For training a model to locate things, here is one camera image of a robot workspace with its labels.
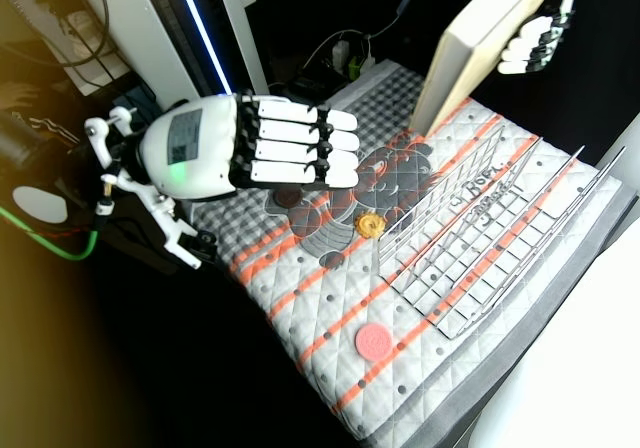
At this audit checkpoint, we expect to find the yellow toy cookie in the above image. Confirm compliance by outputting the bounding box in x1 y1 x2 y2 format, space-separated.
353 211 388 241

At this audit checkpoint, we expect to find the white column with blue light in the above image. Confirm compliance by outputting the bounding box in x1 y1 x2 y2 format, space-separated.
67 0 271 109

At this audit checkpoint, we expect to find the white power adapter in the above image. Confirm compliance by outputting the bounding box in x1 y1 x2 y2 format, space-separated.
332 37 352 69

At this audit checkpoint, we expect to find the pink toy cookie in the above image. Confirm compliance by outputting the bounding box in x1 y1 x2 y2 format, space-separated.
354 323 395 361

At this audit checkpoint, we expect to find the grey quilt with bear print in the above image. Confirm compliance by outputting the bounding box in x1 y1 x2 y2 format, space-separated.
192 58 625 443

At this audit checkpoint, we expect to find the silver wire rack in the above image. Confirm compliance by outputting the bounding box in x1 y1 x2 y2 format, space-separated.
377 125 628 341

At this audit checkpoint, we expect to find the brown toy cookie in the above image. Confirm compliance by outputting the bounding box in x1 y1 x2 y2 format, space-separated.
273 189 303 209

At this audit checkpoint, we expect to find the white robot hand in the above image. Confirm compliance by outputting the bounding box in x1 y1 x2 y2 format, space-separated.
497 0 578 76
135 91 361 202

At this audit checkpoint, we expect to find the white shelf with electronics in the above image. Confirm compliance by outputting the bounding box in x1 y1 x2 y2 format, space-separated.
0 0 134 98

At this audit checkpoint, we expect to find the thick black cable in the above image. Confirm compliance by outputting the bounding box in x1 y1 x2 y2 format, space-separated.
0 0 113 69

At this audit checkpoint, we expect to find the beige hardcover book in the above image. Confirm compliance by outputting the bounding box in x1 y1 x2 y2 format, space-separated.
409 0 570 140

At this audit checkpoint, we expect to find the thin white cable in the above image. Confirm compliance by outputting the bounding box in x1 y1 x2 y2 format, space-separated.
302 28 374 69

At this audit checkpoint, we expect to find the grey table cloth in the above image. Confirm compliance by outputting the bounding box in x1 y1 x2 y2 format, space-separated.
359 180 640 448

